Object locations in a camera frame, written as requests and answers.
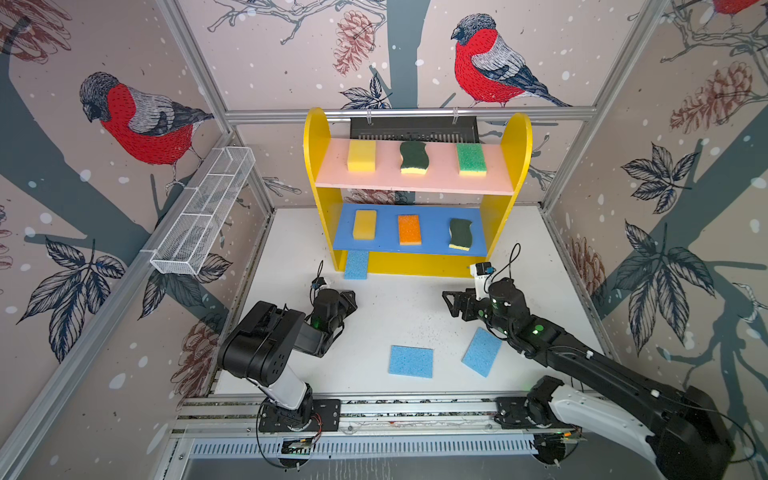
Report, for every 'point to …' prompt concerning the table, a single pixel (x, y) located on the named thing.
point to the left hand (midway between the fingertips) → (359, 288)
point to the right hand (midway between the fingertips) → (453, 291)
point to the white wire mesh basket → (184, 246)
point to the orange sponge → (409, 230)
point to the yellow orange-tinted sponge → (365, 225)
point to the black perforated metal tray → (410, 129)
